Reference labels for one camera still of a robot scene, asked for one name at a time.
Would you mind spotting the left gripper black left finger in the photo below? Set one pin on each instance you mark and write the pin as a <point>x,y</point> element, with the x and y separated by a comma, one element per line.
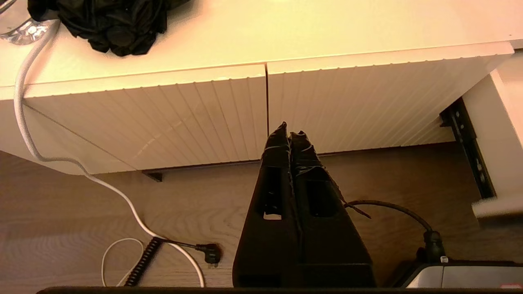
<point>269,245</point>

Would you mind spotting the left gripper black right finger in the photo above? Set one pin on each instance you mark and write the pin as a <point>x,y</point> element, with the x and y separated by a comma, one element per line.
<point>335,253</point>

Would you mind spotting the white pull-out drawer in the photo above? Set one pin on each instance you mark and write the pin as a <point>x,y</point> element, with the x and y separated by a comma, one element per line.
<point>498,143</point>

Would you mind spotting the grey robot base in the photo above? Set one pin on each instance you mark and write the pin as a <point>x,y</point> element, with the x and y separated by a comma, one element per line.
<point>470,275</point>

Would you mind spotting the white low cabinet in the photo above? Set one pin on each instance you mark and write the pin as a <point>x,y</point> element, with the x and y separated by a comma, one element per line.
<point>286,32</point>

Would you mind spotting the white ribbed cabinet front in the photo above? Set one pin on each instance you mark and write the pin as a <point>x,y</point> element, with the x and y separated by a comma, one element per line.
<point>367,102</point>
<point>184,118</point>

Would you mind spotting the black cloth pile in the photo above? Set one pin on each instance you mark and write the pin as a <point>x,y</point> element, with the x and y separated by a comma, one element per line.
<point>114,24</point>

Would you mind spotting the clear glass vessel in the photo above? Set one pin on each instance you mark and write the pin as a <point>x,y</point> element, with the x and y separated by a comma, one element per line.
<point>22,32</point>

